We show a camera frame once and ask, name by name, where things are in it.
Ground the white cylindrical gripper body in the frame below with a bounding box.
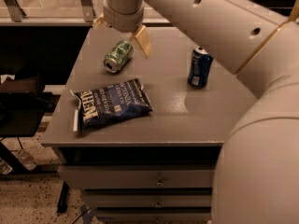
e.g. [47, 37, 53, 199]
[103, 0, 144, 33]

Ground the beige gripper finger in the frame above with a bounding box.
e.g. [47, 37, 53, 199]
[93, 14, 109, 28]
[132, 24, 152, 58]

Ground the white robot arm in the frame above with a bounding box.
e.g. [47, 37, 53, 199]
[104, 0, 299, 224]

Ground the green soda can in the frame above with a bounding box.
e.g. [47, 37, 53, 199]
[103, 40, 134, 73]

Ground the blue soda can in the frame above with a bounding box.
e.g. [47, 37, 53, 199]
[187, 46, 213, 89]

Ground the blue chip bag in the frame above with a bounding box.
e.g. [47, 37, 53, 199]
[71, 78, 153, 132]

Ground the metal railing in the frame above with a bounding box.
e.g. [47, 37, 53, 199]
[0, 0, 171, 28]

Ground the grey drawer cabinet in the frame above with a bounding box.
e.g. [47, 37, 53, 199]
[40, 26, 258, 224]

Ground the black chair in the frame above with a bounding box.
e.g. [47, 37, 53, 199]
[0, 77, 56, 175]

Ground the top grey drawer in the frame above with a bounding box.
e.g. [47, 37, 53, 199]
[58, 165, 214, 189]

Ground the grey drawer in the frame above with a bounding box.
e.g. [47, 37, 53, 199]
[95, 209, 210, 222]
[58, 165, 214, 189]
[82, 189, 211, 208]

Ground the clear plastic bottle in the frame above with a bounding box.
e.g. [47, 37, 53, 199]
[17, 149, 36, 171]

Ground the middle grey drawer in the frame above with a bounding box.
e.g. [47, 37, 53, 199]
[82, 189, 211, 208]

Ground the bottom grey drawer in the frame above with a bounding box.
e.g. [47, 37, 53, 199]
[95, 209, 210, 222]

